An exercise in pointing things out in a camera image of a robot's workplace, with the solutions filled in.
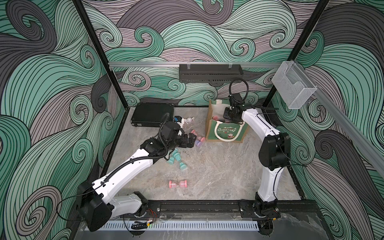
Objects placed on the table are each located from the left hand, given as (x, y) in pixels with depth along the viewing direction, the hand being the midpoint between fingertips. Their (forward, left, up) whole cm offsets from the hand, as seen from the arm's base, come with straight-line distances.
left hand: (189, 134), depth 75 cm
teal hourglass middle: (-5, +10, -21) cm, 24 cm away
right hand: (+21, -24, -8) cm, 33 cm away
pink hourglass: (+25, -19, -16) cm, 35 cm away
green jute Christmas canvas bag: (+12, -20, -12) cm, 26 cm away
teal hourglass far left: (-1, +8, -21) cm, 23 cm away
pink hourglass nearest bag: (+11, -8, -21) cm, 25 cm away
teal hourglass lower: (-8, +4, -21) cm, 23 cm away
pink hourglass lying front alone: (-18, +3, -21) cm, 28 cm away
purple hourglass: (+7, -6, -21) cm, 23 cm away
